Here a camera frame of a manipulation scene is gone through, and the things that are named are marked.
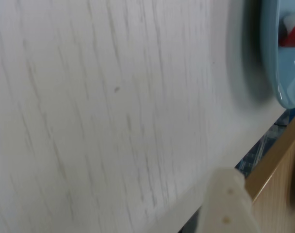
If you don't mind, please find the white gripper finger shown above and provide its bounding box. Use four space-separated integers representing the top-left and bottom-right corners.
198 167 261 233

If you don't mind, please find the red tuna nigiri sushi toy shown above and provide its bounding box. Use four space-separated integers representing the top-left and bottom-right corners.
278 14 295 48

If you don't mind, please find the light blue ceramic dish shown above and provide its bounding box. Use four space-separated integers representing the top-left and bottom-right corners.
260 0 295 109

